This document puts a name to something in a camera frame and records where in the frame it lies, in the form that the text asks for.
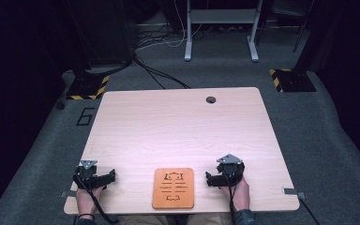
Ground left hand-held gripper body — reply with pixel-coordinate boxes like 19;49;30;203
73;159;102;191

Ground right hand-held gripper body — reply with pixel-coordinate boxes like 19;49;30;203
216;153;246;186

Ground orange engraved wooden board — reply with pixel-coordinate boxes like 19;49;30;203
152;167;195;210

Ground person's left hand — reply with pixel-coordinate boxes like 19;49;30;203
75;185;105;218

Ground person's right hand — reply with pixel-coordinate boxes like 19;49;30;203
220;176;251;213

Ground black stand base striped tape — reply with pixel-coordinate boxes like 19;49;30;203
66;68;111;101
269;67;317;94

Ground dark cabinet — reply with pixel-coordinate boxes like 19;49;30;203
65;0;140;71

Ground left hand-held gripper cable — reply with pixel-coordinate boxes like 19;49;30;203
75;173;120;225

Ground hand-held gripper cable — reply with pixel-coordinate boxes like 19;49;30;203
222;172;237;225
75;173;120;225

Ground right hand-held gripper cable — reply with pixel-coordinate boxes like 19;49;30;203
222;172;237;225

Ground grey metal table bracket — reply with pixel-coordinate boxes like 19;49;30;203
281;187;308;200
60;190;78;199

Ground black bracket cable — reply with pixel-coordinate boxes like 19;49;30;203
299;198;321;225

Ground black floor cables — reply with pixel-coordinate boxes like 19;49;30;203
132;55;191;90

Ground white floor cables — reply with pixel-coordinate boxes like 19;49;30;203
135;0;204;53

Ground white metal desk frame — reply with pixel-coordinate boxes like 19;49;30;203
184;0;264;63

